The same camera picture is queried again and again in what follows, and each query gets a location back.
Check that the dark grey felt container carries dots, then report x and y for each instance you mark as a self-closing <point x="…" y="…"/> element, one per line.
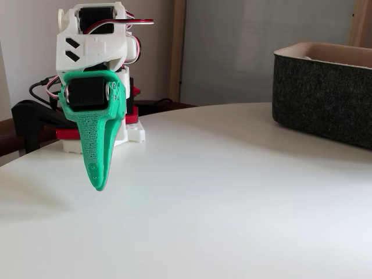
<point x="319" y="98"/>

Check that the black red table clamp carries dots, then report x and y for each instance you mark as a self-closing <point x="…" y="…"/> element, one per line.
<point x="135" y="114"/>
<point x="29" y="122"/>

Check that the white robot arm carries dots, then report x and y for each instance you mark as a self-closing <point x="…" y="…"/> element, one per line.
<point x="96" y="46"/>

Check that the green gripper black servo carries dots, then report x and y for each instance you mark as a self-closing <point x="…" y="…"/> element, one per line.
<point x="86" y="96"/>

